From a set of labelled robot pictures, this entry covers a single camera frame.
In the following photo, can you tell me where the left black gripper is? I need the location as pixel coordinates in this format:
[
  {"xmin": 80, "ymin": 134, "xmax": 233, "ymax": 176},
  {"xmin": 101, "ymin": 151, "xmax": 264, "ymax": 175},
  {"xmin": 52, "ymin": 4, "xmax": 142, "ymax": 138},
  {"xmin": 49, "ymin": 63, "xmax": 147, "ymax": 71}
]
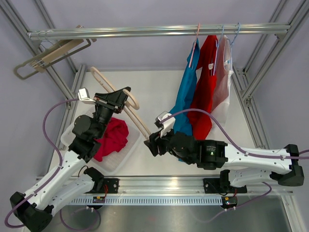
[{"xmin": 93, "ymin": 87, "xmax": 130, "ymax": 139}]

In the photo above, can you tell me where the beige plastic hanger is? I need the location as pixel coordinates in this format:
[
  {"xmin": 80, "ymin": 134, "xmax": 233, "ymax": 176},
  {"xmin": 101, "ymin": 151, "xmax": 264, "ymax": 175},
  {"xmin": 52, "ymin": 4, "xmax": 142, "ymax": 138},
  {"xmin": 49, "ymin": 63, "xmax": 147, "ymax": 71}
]
[{"xmin": 90, "ymin": 66, "xmax": 151, "ymax": 140}]

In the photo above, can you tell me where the magenta t shirt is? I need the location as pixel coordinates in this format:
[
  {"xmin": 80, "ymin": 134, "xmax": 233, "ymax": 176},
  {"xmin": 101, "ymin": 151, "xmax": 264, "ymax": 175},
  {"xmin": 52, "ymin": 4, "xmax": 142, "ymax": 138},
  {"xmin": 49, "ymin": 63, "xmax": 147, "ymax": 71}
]
[{"xmin": 94, "ymin": 117, "xmax": 129, "ymax": 162}]

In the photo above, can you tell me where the blue t shirt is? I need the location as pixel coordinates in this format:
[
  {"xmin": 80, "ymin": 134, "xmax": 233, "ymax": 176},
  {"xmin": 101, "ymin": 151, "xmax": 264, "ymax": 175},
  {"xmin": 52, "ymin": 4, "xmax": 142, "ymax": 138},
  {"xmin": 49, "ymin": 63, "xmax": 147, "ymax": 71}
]
[{"xmin": 170, "ymin": 40, "xmax": 200, "ymax": 136}]

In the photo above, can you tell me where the red t shirt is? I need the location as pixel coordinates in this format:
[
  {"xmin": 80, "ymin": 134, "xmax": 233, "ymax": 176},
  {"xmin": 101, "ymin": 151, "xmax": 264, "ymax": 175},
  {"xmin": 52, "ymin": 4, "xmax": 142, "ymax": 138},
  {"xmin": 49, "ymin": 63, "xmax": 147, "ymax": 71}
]
[{"xmin": 187, "ymin": 35, "xmax": 218, "ymax": 140}]

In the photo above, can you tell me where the light blue hanger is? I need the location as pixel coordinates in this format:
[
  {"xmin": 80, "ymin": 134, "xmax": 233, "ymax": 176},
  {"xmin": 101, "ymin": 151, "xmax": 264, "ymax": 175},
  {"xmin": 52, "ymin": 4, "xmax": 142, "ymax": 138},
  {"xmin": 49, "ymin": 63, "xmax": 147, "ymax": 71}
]
[{"xmin": 212, "ymin": 25, "xmax": 225, "ymax": 75}]

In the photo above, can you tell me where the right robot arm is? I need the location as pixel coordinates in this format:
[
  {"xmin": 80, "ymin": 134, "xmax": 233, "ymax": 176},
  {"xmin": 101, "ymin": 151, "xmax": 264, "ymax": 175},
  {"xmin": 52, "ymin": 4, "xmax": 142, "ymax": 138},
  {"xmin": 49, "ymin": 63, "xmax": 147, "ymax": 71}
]
[{"xmin": 144, "ymin": 131, "xmax": 305, "ymax": 192}]

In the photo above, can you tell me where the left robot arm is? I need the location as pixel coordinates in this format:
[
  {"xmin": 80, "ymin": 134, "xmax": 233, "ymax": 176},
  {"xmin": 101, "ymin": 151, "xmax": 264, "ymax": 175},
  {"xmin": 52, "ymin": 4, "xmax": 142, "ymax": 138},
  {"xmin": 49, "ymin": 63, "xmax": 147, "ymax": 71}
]
[{"xmin": 10, "ymin": 87, "xmax": 131, "ymax": 232}]

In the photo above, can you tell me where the beige empty hanger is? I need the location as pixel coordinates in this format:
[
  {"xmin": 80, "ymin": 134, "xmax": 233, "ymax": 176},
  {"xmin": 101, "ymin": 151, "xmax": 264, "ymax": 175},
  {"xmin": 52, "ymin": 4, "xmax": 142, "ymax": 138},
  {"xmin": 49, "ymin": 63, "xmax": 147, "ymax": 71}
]
[{"xmin": 29, "ymin": 39, "xmax": 96, "ymax": 75}]

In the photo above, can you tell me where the white t shirt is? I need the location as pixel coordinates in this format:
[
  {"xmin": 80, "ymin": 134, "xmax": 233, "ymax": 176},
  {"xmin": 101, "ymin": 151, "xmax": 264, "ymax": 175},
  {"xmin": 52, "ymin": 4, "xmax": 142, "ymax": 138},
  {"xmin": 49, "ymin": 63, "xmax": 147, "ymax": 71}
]
[{"xmin": 211, "ymin": 35, "xmax": 234, "ymax": 126}]

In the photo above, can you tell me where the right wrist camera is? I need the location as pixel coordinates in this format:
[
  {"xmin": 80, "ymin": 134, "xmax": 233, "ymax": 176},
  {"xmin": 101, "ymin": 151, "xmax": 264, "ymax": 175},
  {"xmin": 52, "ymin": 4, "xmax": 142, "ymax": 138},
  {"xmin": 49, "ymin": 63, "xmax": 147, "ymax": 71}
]
[{"xmin": 155, "ymin": 111, "xmax": 176, "ymax": 138}]

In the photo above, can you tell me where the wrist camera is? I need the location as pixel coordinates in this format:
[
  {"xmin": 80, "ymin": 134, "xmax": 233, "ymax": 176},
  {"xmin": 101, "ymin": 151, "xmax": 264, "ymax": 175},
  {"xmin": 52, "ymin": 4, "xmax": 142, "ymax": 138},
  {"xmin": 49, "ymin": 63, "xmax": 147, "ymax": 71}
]
[
  {"xmin": 155, "ymin": 111, "xmax": 176, "ymax": 138},
  {"xmin": 78, "ymin": 87, "xmax": 95, "ymax": 104}
]

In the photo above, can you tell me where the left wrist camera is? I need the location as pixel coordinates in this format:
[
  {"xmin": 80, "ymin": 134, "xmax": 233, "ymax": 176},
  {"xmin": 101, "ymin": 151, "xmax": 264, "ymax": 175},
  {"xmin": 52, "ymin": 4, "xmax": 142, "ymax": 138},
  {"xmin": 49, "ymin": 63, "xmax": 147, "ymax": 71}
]
[{"xmin": 78, "ymin": 87, "xmax": 95, "ymax": 104}]

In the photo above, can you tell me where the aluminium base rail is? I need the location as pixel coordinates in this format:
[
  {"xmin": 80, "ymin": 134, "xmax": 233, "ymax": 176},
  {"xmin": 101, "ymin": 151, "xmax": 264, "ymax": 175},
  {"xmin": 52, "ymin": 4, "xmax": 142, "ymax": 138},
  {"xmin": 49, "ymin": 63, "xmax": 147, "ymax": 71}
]
[{"xmin": 104, "ymin": 175, "xmax": 293, "ymax": 196}]

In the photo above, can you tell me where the left aluminium frame post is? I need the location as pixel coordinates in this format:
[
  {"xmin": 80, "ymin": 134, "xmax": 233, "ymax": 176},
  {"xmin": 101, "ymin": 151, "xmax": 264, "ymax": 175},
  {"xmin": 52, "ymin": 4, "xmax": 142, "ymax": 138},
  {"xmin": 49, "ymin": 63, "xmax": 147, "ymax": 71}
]
[{"xmin": 0, "ymin": 0, "xmax": 87, "ymax": 150}]

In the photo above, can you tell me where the aluminium frame post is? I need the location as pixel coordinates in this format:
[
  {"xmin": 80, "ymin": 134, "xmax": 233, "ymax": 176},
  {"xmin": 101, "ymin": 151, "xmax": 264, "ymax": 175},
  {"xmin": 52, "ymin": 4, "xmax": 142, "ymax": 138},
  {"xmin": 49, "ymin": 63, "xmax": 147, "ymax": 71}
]
[
  {"xmin": 232, "ymin": 0, "xmax": 309, "ymax": 148},
  {"xmin": 0, "ymin": 0, "xmax": 87, "ymax": 150}
]

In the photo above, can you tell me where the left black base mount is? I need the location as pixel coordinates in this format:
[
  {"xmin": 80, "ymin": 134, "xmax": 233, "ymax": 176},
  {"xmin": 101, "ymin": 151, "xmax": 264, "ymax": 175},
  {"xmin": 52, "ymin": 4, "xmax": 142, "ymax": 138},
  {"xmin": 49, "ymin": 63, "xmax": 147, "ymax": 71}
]
[{"xmin": 91, "ymin": 178, "xmax": 119, "ymax": 194}]

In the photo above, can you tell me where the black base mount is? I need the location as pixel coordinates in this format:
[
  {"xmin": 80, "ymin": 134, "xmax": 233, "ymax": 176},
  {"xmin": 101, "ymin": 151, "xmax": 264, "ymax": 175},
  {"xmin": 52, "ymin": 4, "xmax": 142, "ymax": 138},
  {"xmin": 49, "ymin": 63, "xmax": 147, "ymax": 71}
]
[
  {"xmin": 91, "ymin": 178, "xmax": 119, "ymax": 194},
  {"xmin": 203, "ymin": 178, "xmax": 248, "ymax": 196}
]

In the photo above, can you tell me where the white cable duct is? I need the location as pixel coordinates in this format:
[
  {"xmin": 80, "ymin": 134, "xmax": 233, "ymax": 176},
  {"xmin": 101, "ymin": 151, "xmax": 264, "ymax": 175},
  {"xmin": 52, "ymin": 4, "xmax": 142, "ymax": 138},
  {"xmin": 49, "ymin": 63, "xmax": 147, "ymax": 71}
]
[{"xmin": 65, "ymin": 195, "xmax": 223, "ymax": 206}]

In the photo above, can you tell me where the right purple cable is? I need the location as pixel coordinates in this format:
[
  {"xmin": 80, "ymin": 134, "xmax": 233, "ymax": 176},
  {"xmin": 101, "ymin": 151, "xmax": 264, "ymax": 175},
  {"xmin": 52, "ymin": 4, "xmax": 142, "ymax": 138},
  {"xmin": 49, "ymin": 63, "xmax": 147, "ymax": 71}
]
[{"xmin": 159, "ymin": 108, "xmax": 309, "ymax": 160}]

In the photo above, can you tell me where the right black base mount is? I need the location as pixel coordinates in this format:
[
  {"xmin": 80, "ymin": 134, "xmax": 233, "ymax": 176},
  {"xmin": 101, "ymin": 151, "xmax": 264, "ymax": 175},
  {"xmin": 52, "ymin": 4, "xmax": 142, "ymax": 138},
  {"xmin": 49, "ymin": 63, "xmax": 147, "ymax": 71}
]
[{"xmin": 203, "ymin": 178, "xmax": 248, "ymax": 196}]

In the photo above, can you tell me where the blue wire hanger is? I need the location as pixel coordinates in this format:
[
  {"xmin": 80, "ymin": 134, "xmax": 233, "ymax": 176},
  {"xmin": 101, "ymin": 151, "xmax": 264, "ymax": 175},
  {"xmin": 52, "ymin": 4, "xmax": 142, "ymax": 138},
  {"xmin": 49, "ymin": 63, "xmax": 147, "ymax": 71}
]
[{"xmin": 230, "ymin": 22, "xmax": 241, "ymax": 47}]

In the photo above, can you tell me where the aluminium hanging rail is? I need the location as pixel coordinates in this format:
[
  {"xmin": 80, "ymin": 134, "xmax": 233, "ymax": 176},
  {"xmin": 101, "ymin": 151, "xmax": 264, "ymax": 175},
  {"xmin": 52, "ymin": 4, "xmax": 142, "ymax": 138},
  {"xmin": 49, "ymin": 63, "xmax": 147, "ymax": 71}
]
[{"xmin": 28, "ymin": 23, "xmax": 291, "ymax": 41}]

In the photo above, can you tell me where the right aluminium frame post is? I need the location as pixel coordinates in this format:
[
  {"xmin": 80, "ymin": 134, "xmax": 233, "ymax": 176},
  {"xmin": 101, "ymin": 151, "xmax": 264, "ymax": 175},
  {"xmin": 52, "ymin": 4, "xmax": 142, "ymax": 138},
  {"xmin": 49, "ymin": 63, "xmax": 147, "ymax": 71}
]
[{"xmin": 232, "ymin": 0, "xmax": 309, "ymax": 148}]

